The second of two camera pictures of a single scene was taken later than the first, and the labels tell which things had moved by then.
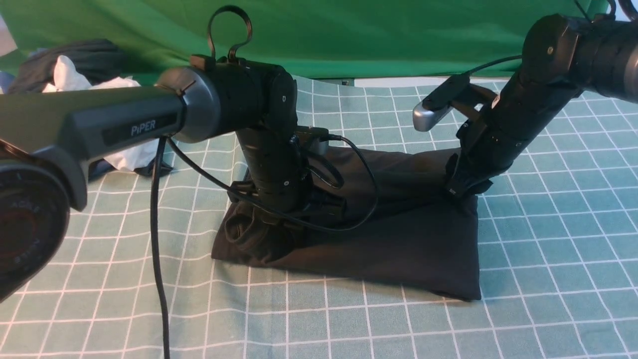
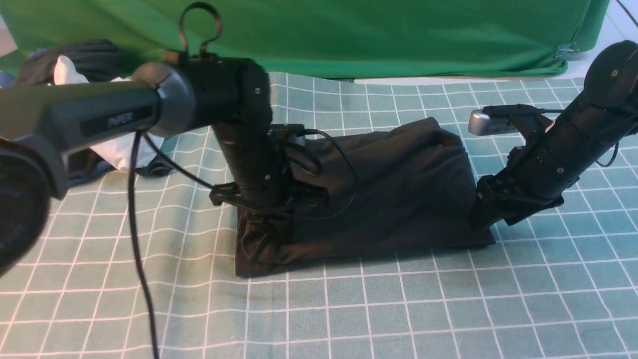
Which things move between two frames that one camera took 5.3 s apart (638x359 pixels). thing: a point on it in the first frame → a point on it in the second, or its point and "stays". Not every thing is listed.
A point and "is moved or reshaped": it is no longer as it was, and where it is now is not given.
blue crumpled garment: x=96 y=167 stays
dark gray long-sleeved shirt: x=407 y=222 is moved or reshaped
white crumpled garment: x=67 y=77 stays
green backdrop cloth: x=356 y=38 stays
